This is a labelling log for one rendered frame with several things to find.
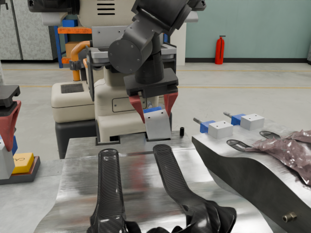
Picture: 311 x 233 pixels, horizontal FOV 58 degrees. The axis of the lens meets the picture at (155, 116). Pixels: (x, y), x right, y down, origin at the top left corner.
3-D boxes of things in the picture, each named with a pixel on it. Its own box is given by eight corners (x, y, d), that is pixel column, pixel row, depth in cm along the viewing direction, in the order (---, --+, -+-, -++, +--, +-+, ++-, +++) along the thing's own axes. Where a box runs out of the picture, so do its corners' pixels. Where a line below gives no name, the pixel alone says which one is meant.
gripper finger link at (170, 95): (181, 123, 58) (177, 82, 53) (148, 130, 58) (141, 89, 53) (173, 107, 64) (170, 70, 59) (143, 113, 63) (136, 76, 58)
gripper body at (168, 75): (179, 88, 54) (176, 51, 50) (127, 98, 53) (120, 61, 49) (171, 75, 60) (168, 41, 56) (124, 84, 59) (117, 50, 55)
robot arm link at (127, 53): (194, 5, 47) (151, -23, 47) (180, 24, 38) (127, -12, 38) (160, 60, 55) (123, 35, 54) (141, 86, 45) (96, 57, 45)
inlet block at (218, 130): (187, 129, 80) (187, 111, 78) (201, 125, 82) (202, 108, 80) (215, 148, 69) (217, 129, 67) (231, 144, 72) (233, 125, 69)
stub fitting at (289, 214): (288, 216, 47) (280, 220, 46) (290, 208, 46) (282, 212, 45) (295, 221, 46) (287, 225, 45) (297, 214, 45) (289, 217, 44)
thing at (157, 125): (140, 113, 71) (137, 94, 69) (159, 109, 72) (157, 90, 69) (149, 142, 60) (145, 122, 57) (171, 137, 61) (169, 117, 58)
